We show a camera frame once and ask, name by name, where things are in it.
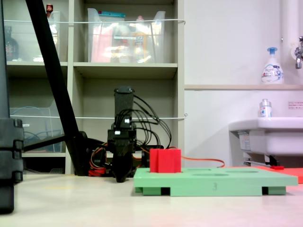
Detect black tripod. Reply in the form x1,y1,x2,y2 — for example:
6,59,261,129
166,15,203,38
23,0,96,177

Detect white ceramic sink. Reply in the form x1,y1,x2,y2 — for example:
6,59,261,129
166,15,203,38
228,116,303,166

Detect clear box with blue cables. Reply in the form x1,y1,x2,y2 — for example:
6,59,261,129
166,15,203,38
9,101,67,153

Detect white cord across shelf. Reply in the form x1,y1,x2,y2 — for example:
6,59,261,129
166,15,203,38
9,113,189,120

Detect large clear plastic bin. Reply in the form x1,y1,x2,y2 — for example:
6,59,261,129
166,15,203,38
87,8,166,64

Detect metal water faucet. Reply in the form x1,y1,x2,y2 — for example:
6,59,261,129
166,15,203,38
290,35,303,70

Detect yellow label bottle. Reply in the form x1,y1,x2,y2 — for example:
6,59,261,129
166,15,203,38
132,31,149,63

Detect thin orange wire pair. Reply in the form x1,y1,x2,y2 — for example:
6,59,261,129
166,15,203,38
138,145,226,169

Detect small red text wall sign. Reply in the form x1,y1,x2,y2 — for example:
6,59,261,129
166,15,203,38
287,101,303,110

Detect white foam soap pump bottle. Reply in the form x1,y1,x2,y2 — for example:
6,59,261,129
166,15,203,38
261,46,285,85

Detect white sticker on sink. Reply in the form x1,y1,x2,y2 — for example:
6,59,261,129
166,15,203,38
239,131,251,151

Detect large flat orange foam sheet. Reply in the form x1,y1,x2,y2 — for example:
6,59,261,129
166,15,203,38
224,166,303,184

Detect black notched tripod stand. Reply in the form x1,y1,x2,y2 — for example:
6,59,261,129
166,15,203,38
0,0,25,215

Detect small clear sanitizer bottle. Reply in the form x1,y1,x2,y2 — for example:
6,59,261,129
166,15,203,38
258,98,273,118

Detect dark glass bottle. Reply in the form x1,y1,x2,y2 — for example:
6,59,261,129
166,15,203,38
4,26,20,62

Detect green shape sorter board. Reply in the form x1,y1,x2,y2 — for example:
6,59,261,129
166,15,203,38
133,167,299,197

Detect pink pouch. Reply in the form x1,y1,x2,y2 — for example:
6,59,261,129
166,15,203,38
90,25,115,63

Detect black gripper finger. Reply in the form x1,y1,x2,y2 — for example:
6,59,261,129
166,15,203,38
122,152,134,183
113,152,124,183

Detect black gripper wire loops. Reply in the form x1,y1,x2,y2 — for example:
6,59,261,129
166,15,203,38
115,94,160,126

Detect clear plastic bin with bottles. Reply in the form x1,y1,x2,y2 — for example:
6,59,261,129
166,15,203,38
3,10,61,63

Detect blue topped packet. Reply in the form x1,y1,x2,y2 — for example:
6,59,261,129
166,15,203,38
98,9,126,18

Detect red cross columnar block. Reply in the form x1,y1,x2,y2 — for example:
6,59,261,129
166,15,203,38
149,147,183,174

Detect beige shelf unit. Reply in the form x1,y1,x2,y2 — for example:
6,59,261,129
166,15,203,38
0,0,186,175

